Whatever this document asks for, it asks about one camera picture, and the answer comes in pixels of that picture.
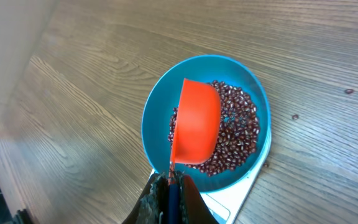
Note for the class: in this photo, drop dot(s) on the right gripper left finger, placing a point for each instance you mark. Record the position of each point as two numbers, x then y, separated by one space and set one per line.
151 204

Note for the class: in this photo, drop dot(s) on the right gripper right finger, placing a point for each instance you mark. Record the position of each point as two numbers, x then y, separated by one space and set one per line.
192 208

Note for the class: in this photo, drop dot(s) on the red measuring scoop blue handle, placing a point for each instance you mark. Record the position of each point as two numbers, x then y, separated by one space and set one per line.
195 134

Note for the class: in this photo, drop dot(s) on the white digital kitchen scale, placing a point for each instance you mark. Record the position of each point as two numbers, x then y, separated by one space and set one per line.
225 193

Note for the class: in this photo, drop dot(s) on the red beans in bowl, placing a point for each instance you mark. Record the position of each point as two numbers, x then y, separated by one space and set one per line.
238 130

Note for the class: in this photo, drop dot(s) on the blue plastic bowl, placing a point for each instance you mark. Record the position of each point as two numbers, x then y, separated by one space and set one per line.
165 96

